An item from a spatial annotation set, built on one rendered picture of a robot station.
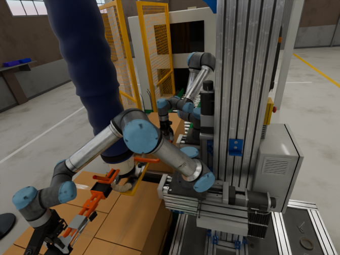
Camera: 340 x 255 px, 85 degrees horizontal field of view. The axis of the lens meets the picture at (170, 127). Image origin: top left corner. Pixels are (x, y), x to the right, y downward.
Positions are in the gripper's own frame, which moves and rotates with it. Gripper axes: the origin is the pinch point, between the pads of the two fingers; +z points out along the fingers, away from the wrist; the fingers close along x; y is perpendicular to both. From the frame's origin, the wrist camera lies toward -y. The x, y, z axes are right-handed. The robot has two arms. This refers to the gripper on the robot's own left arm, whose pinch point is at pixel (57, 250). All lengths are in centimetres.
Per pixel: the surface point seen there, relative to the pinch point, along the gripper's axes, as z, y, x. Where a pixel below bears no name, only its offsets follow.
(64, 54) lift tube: -74, 48, 4
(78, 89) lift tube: -57, 50, 5
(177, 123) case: 11, 136, -23
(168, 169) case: 42, 99, -20
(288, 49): -16, 372, -173
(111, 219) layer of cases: 52, 46, 15
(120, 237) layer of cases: 52, 35, 1
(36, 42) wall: -53, 523, 556
